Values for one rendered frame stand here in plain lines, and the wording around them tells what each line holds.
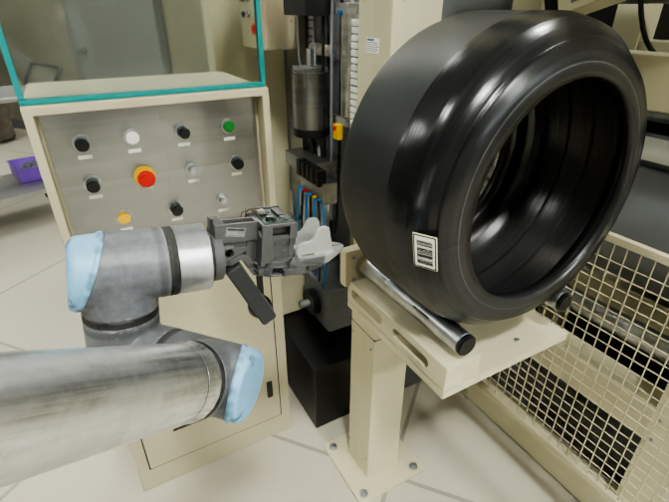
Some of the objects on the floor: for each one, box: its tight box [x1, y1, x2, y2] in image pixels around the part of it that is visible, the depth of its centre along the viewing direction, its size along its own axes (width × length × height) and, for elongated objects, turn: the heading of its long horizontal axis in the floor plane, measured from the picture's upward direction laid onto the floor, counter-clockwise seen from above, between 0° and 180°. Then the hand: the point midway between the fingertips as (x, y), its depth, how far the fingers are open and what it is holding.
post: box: [348, 0, 443, 478], centre depth 105 cm, size 13×13×250 cm
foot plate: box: [323, 432, 424, 502], centre depth 164 cm, size 27×27×2 cm
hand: (334, 251), depth 71 cm, fingers closed
